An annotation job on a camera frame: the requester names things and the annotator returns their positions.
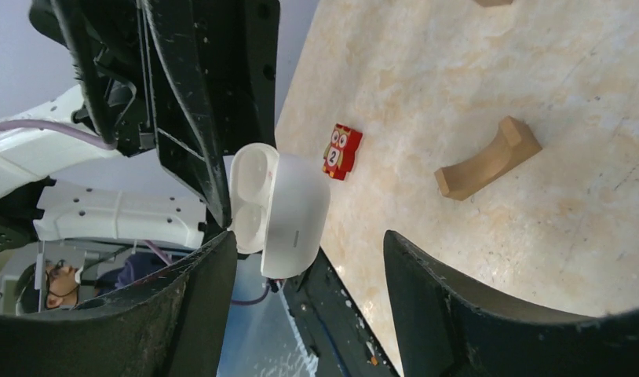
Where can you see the wooden arch block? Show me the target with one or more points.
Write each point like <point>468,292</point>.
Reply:
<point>513,144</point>

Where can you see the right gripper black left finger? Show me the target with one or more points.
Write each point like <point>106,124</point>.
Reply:
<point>171,323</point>

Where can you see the person with glasses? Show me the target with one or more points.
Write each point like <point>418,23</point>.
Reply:
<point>58,288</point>

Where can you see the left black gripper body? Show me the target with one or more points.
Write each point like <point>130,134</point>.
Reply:
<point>103,38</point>

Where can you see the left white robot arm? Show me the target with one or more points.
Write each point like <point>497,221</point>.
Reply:
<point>37,143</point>

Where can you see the small wooden cube near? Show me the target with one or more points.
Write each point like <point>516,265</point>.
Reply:
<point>493,3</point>

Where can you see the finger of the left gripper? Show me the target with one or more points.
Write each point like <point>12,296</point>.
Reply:
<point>237,47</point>

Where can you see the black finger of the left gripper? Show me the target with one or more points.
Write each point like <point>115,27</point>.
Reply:
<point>193,152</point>

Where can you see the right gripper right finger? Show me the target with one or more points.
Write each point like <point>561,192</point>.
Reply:
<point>450,324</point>

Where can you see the white earbud charging case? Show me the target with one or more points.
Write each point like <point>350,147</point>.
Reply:
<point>279,205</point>

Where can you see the red owl number block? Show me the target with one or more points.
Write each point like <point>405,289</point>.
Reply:
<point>340,154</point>

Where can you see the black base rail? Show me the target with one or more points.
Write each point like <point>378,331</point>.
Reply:
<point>334,333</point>

